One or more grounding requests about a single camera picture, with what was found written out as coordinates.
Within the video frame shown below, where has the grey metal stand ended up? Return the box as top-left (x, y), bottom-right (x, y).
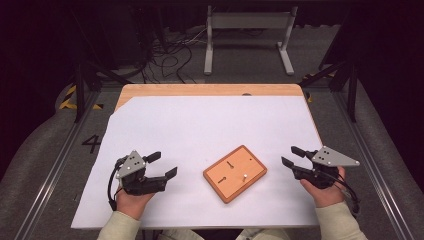
top-left (203, 5), bottom-right (299, 77)

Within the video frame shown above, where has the person's leg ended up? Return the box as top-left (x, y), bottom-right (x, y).
top-left (155, 229), bottom-right (205, 240)
top-left (235, 227), bottom-right (298, 240)

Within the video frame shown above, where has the person's left leg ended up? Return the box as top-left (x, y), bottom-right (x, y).
top-left (155, 229), bottom-right (205, 240)

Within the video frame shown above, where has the yellow black hazard tape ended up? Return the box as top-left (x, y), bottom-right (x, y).
top-left (58, 84), bottom-right (105, 111)
top-left (301, 71), bottom-right (336, 104)

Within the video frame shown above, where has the dark equipment case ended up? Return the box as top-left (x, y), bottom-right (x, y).
top-left (99, 5), bottom-right (162, 72)

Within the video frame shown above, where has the white paper sheet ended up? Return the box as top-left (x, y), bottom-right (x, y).
top-left (70, 95), bottom-right (326, 231)

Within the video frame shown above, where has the person's left hand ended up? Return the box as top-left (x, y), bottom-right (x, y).
top-left (115, 187), bottom-right (156, 221)

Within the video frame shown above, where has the person's right leg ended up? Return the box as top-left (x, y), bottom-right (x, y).
top-left (235, 227), bottom-right (298, 240)

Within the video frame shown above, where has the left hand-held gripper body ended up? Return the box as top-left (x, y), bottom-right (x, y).
top-left (115, 149), bottom-right (168, 197)

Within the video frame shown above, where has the tangle of black floor cables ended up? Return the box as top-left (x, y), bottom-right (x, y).
top-left (141, 26), bottom-right (208, 85)

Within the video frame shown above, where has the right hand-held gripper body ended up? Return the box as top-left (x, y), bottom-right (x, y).
top-left (292, 145), bottom-right (361, 190)

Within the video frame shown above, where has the aluminium floor rail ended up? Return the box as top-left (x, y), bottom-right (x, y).
top-left (332, 91), bottom-right (415, 240)
top-left (13, 89), bottom-right (102, 240)

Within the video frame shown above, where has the left hand-held gripper black cable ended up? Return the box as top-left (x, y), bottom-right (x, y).
top-left (106, 155), bottom-right (130, 212)

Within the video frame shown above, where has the person's right hand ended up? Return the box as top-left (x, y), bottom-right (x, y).
top-left (299, 166), bottom-right (347, 209)

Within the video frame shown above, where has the wooden photo frame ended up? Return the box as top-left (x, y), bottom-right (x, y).
top-left (202, 144), bottom-right (269, 205)

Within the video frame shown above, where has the black metal stand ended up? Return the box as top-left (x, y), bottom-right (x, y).
top-left (71, 59), bottom-right (132, 124)
top-left (299, 59), bottom-right (360, 124)

